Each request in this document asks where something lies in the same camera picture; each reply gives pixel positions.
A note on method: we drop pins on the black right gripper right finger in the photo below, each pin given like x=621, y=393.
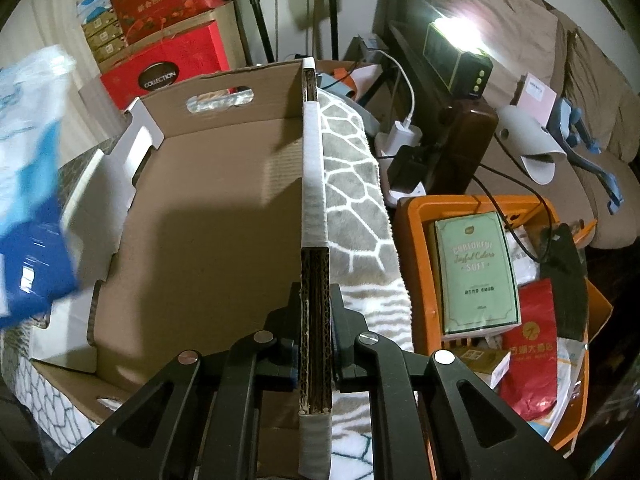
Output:
x=431, y=416

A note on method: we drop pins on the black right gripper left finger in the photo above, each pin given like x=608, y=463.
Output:
x=198, y=417

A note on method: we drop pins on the blue white plastic package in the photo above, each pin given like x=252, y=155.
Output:
x=36, y=268

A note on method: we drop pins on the brown cardboard box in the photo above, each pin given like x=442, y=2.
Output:
x=186, y=235

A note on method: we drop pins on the small gold white box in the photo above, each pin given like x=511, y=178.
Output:
x=490, y=365

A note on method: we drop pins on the red plastic bag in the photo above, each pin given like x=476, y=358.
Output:
x=530, y=385

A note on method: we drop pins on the green soft tissue pack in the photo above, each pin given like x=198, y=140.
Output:
x=473, y=275

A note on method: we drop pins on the orange plastic crate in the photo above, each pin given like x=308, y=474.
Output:
x=416, y=269

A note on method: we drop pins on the white power adapter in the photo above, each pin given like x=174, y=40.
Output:
x=387, y=145

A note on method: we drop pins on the dark brown wooden box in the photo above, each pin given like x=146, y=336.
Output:
x=460, y=137

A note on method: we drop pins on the blue plastic tool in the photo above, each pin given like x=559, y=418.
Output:
x=569, y=130

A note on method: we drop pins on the pink booklet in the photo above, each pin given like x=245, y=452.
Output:
x=536, y=99

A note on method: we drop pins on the red collection gift box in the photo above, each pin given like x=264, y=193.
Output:
x=195, y=53

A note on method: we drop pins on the dark green radio lamp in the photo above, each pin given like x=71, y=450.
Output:
x=457, y=54

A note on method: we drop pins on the stacked gold boxes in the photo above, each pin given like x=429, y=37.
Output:
x=104, y=36

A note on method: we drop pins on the black speaker stand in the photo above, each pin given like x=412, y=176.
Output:
x=332, y=5

